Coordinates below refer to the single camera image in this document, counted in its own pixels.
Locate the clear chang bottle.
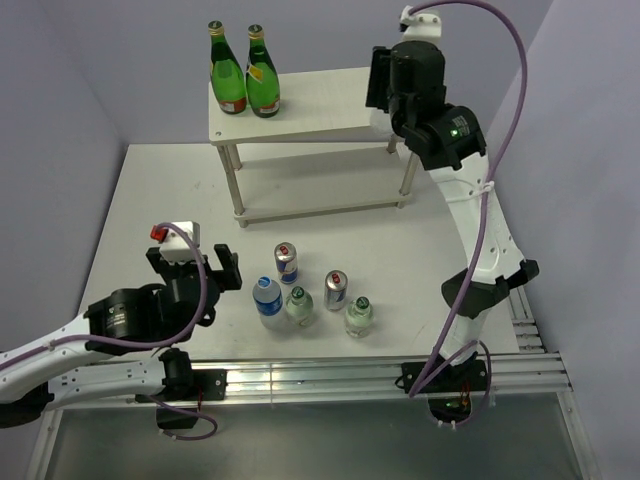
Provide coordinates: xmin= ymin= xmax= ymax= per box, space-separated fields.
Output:
xmin=285 ymin=286 xmax=314 ymax=328
xmin=344 ymin=296 xmax=374 ymax=338

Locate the green glass bottle left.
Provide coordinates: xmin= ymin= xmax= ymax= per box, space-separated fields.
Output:
xmin=208 ymin=20 xmax=247 ymax=115

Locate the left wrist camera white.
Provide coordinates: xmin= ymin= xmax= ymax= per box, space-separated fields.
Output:
xmin=150 ymin=221 xmax=200 ymax=264

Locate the white two-tier shelf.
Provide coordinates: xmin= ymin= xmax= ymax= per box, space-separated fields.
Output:
xmin=208 ymin=67 xmax=415 ymax=228

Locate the red bull can rear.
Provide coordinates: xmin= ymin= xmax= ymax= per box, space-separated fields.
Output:
xmin=274 ymin=242 xmax=298 ymax=284

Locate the small pocari sweat bottle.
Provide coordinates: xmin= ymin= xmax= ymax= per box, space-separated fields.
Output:
xmin=252 ymin=276 xmax=287 ymax=331

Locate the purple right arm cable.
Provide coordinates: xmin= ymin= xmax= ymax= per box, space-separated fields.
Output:
xmin=407 ymin=0 xmax=530 ymax=429

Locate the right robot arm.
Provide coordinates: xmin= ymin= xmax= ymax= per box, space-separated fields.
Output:
xmin=365 ymin=41 xmax=539 ymax=392

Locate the clear chang bottle left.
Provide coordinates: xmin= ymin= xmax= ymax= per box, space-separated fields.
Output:
xmin=285 ymin=286 xmax=314 ymax=328

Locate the large pocari sweat bottle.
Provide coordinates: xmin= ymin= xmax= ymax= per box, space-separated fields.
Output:
xmin=370 ymin=110 xmax=396 ymax=141

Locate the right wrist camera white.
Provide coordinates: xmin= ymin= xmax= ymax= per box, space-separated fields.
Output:
xmin=399 ymin=6 xmax=442 ymax=45

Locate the clear chang bottle right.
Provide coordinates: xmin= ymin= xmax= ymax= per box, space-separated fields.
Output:
xmin=344 ymin=296 xmax=374 ymax=338

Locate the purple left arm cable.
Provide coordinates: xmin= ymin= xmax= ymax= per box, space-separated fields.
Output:
xmin=0 ymin=223 xmax=220 ymax=442

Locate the aluminium rail frame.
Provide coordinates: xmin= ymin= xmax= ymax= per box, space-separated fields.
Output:
xmin=24 ymin=141 xmax=601 ymax=480

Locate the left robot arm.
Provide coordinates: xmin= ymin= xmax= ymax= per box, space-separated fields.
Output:
xmin=1 ymin=244 xmax=242 ymax=428

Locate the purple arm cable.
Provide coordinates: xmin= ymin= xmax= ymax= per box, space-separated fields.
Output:
xmin=0 ymin=223 xmax=220 ymax=442
xmin=407 ymin=0 xmax=530 ymax=429

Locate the red bull can front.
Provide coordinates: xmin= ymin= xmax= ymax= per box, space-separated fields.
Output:
xmin=324 ymin=270 xmax=348 ymax=311

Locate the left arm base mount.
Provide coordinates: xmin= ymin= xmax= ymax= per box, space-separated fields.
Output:
xmin=135 ymin=369 xmax=227 ymax=441

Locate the green glass bottle right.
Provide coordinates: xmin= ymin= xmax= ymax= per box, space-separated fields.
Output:
xmin=246 ymin=24 xmax=280 ymax=118

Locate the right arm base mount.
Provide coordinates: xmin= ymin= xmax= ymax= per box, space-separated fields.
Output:
xmin=420 ymin=356 xmax=491 ymax=429

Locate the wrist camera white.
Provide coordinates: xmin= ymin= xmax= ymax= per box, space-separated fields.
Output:
xmin=150 ymin=221 xmax=200 ymax=264
xmin=399 ymin=6 xmax=442 ymax=45

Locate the green glass bottle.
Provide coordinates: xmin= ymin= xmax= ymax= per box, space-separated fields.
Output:
xmin=246 ymin=24 xmax=280 ymax=118
xmin=208 ymin=20 xmax=247 ymax=115

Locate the red bull can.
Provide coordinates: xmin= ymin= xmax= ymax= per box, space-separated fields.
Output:
xmin=274 ymin=242 xmax=298 ymax=284
xmin=324 ymin=270 xmax=348 ymax=311

